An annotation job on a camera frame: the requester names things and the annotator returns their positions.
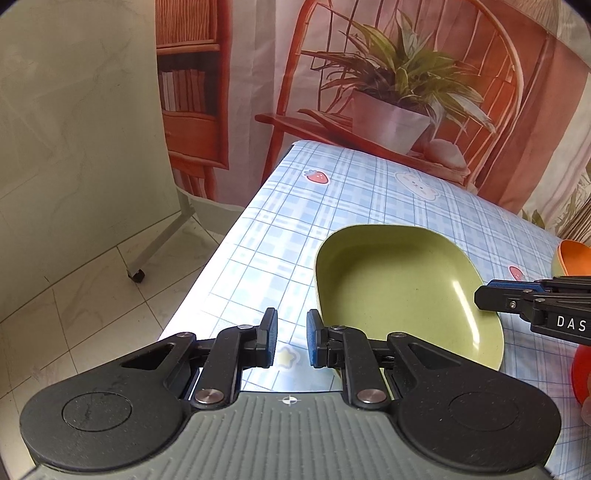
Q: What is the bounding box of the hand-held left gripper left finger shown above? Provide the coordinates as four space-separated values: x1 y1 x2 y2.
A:
120 307 279 410

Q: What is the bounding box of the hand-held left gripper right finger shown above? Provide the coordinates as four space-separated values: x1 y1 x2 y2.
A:
306 309 459 410

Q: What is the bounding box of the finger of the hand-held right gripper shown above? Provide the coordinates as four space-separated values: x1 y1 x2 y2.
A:
475 285 591 345
489 275 591 297

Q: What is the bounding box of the green square plate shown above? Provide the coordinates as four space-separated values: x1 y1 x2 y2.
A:
314 224 505 388

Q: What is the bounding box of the orange bowl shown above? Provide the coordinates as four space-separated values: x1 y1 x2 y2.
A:
551 240 591 278

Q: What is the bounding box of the red round bowl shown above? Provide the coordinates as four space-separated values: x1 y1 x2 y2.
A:
571 346 591 407

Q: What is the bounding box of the white metal stand leg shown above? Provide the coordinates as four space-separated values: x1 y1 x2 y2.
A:
127 191 195 283

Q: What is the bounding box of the printed backdrop cloth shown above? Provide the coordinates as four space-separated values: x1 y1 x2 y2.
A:
154 0 591 241

